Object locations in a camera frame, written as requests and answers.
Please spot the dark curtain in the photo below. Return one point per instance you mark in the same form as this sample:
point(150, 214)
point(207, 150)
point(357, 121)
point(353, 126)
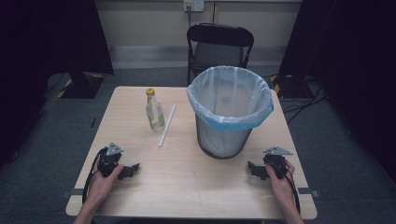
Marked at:
point(46, 40)
point(358, 46)

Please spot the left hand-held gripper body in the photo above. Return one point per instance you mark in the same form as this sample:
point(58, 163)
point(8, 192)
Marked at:
point(109, 163)

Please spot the gray mesh trash bin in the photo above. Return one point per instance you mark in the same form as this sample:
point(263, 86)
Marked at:
point(218, 143)

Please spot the person's left hand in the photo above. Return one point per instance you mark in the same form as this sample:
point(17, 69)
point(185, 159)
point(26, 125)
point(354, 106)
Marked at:
point(101, 188)

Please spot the black folding chair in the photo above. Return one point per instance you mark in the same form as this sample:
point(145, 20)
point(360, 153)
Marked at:
point(218, 34)

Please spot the clear bottle with yellow cap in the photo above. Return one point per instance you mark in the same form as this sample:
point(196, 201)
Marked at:
point(154, 113)

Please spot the black stand base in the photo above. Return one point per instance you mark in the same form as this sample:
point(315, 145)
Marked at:
point(289, 88)
point(81, 87)

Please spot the white and blue bin bag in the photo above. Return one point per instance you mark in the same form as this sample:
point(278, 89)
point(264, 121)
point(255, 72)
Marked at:
point(202, 93)

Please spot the white wall socket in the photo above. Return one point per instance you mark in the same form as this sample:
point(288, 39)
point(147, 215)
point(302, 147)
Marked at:
point(193, 4)

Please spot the person's right hand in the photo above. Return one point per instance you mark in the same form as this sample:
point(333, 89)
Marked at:
point(281, 188)

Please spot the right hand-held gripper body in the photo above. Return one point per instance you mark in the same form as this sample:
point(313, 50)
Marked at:
point(275, 163)

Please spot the white straw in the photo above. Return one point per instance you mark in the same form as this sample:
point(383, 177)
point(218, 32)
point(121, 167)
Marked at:
point(167, 125)

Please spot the gray table bracket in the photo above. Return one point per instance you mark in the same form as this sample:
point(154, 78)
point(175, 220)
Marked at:
point(308, 192)

